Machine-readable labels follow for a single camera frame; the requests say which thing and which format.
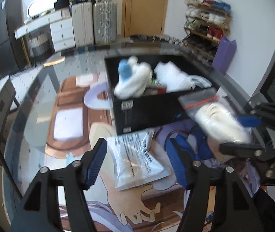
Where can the shoe rack with shoes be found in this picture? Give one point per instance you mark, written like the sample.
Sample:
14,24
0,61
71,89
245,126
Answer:
207,23

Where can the cream rope coil bag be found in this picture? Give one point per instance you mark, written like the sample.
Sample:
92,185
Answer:
213,117

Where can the white drawer desk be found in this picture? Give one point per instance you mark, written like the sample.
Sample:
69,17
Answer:
58,24

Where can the black cardboard box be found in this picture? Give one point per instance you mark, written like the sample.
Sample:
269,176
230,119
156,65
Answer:
135,114

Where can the oval mirror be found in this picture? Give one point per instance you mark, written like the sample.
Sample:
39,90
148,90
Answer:
38,8

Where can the red white snack bag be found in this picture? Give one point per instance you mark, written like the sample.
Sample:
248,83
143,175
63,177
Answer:
155,90

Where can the purple bag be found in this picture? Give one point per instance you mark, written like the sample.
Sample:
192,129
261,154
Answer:
224,55

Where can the white blue plush toy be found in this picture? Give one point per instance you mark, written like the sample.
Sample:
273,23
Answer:
133,78

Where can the green medicine pouch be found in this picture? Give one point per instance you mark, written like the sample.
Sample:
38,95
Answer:
155,82

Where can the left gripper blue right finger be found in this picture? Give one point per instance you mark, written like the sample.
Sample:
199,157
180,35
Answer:
171,148

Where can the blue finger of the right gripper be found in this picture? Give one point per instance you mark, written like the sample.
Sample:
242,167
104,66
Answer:
249,121

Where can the white suitcase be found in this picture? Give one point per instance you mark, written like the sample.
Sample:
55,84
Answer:
82,21

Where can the black refrigerator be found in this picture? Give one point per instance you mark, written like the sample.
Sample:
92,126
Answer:
12,55

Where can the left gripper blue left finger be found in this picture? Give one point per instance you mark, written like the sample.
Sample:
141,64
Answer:
93,162

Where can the silver suitcase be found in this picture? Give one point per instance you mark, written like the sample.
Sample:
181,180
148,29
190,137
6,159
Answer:
105,22

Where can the white foam piece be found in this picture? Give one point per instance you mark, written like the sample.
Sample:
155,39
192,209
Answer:
173,78

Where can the woven laundry basket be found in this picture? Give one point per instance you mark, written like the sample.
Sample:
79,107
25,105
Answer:
40,45

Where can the wooden door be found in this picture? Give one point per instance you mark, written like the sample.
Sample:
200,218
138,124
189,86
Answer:
143,17

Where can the white medicine pouch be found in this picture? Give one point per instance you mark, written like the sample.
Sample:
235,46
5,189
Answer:
134,165

